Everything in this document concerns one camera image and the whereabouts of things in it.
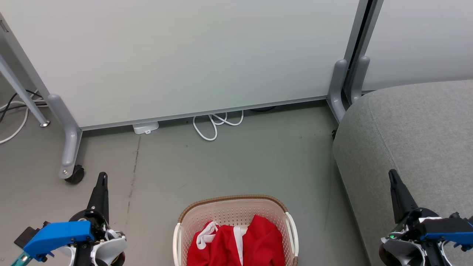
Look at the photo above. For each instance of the grey metal table leg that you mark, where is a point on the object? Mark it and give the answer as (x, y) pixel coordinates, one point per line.
(22, 92)

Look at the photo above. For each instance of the grey fabric sofa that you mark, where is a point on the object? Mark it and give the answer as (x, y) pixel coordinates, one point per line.
(414, 140)

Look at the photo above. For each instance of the large white partition board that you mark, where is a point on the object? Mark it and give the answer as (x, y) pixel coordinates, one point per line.
(184, 55)

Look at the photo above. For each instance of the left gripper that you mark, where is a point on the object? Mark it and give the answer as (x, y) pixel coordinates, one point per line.
(111, 247)

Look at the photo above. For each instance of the blue left camera mount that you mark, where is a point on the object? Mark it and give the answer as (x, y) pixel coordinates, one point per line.
(59, 236)

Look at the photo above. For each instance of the plain red garment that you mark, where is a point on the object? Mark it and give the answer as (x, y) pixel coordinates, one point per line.
(264, 240)

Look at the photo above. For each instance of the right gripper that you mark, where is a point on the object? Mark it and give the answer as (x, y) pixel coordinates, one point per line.
(401, 251)

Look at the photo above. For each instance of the cream plastic laundry basket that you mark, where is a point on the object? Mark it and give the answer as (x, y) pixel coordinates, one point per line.
(229, 212)

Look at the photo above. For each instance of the white power adapter box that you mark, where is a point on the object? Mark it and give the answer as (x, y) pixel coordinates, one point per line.
(146, 127)

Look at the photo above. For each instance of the teal left camera connector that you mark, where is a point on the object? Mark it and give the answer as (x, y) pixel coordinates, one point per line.
(20, 259)

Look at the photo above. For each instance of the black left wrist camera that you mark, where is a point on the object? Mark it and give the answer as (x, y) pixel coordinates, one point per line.
(26, 236)

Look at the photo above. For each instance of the small black caster wheel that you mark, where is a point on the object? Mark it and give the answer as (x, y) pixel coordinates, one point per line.
(334, 135)

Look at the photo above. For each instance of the grey partition foot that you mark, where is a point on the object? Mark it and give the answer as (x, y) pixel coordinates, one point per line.
(70, 147)
(360, 77)
(337, 92)

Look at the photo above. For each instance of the red garment with white trim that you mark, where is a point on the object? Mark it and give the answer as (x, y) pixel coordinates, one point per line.
(221, 247)

